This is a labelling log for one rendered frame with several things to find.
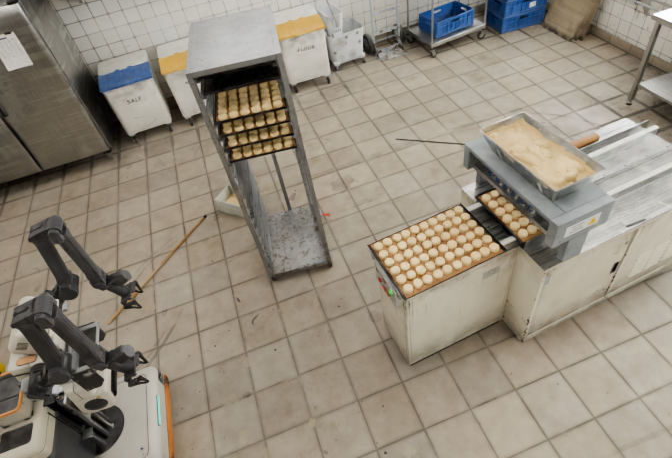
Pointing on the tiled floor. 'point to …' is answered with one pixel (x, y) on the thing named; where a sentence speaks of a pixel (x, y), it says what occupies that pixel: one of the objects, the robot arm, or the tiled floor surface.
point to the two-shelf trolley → (433, 8)
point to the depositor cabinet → (561, 290)
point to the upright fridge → (44, 85)
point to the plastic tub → (229, 202)
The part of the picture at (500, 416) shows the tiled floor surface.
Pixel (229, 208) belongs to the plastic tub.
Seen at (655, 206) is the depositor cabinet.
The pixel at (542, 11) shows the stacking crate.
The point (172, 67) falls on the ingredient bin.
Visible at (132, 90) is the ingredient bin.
